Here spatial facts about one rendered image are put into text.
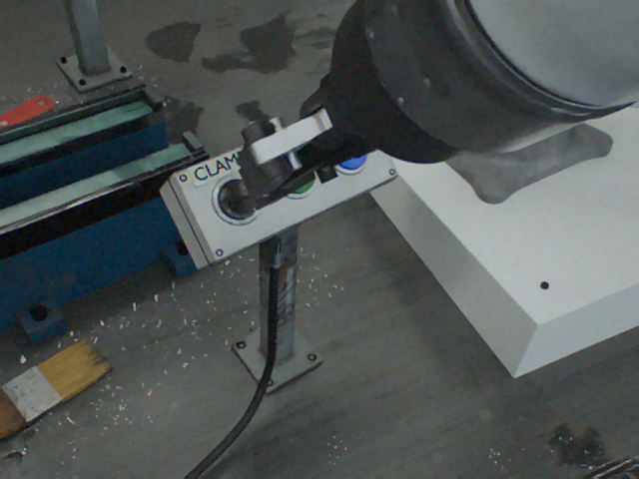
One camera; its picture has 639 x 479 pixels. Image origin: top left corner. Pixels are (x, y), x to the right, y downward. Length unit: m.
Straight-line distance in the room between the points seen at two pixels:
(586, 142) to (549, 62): 0.70
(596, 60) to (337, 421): 0.57
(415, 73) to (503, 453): 0.54
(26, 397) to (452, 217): 0.46
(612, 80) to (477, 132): 0.05
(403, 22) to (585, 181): 0.66
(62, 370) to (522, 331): 0.45
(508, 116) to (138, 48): 0.98
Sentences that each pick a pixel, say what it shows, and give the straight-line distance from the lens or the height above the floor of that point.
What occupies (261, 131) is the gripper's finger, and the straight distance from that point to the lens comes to 0.31.
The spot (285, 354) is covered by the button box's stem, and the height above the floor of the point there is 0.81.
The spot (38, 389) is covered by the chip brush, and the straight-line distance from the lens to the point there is 0.77.
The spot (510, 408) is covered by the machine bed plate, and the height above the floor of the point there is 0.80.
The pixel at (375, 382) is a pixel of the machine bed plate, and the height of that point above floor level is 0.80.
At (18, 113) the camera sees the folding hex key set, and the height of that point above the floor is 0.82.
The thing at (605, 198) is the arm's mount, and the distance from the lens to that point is 0.86.
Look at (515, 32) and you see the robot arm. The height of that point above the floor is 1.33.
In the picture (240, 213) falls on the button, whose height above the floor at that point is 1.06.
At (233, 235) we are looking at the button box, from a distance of 0.53.
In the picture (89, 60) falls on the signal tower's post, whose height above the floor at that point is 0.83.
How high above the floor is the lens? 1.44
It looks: 48 degrees down
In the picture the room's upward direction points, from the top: 4 degrees clockwise
